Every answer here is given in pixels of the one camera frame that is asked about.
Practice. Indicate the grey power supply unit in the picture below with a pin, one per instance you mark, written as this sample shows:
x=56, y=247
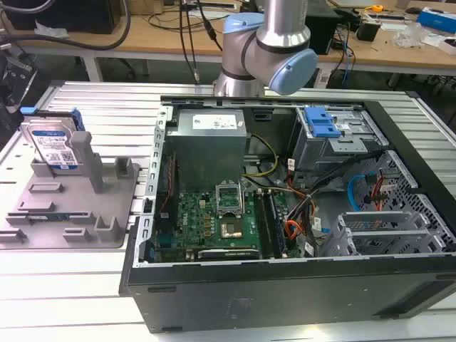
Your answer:
x=210, y=153

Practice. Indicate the blue drive bay latch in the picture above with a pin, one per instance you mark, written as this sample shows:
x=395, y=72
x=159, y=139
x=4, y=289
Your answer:
x=320, y=123

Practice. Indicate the CPU socket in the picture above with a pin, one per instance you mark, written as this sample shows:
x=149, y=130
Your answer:
x=231, y=229

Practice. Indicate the hard disk in blue carrier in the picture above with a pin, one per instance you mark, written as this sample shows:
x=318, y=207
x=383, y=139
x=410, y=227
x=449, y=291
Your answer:
x=53, y=142

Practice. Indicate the wooden desk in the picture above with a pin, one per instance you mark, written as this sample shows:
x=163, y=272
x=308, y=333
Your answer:
x=178, y=39

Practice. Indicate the RAM stick on rack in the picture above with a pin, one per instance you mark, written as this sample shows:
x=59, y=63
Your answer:
x=53, y=217

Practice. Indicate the clear plastic wrap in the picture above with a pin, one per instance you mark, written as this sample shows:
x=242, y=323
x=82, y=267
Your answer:
x=409, y=33

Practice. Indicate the silver expansion slot bracket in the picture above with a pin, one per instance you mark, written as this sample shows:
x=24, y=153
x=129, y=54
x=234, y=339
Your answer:
x=388, y=235
x=377, y=215

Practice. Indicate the black open PC case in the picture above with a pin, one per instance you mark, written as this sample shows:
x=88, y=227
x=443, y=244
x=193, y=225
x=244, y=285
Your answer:
x=285, y=295

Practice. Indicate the black graphics card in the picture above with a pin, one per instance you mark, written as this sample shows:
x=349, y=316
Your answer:
x=228, y=254

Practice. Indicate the green motherboard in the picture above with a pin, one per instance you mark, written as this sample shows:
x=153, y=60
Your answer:
x=213, y=221

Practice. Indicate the black device beside rack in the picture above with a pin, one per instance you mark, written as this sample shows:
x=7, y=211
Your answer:
x=10, y=82

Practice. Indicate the black box on desk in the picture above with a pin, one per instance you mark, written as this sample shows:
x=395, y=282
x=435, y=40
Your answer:
x=368, y=28

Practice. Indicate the metal disk bay cage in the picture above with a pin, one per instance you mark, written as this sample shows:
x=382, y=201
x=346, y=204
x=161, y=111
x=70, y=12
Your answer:
x=335, y=142

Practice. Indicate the grey parts rack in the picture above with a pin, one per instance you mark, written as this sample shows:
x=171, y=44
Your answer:
x=71, y=199

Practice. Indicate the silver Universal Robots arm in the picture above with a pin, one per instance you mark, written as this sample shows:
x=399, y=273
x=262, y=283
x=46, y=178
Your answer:
x=270, y=50

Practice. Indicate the blue white box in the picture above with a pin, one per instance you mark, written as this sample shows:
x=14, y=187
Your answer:
x=436, y=19

